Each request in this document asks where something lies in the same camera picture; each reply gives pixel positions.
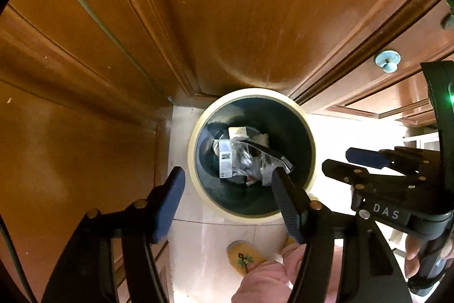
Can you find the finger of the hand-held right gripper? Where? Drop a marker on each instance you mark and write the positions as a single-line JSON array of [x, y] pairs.
[[365, 157], [340, 173]]

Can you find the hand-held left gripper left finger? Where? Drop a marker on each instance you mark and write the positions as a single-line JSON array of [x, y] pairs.
[[170, 203]]

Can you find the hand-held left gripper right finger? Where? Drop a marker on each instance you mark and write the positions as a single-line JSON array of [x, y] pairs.
[[283, 200]]

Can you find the large silver printed box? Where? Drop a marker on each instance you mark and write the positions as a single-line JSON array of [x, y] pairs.
[[264, 148]]

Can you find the round beige-rimmed trash bin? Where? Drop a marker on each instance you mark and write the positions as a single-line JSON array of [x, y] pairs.
[[283, 132]]

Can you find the person's right hand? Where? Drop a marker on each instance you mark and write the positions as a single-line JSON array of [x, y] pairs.
[[413, 257]]

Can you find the yellow embroidered slipper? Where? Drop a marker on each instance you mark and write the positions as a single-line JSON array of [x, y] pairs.
[[244, 258]]

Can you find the wooden cabinet door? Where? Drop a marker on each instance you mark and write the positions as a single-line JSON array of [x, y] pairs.
[[255, 4], [408, 86], [71, 146]]

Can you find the person's pink trouser leg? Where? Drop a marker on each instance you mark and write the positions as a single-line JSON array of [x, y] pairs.
[[262, 285]]

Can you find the pale blue cabinet knob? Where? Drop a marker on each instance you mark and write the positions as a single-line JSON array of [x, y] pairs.
[[388, 60]]

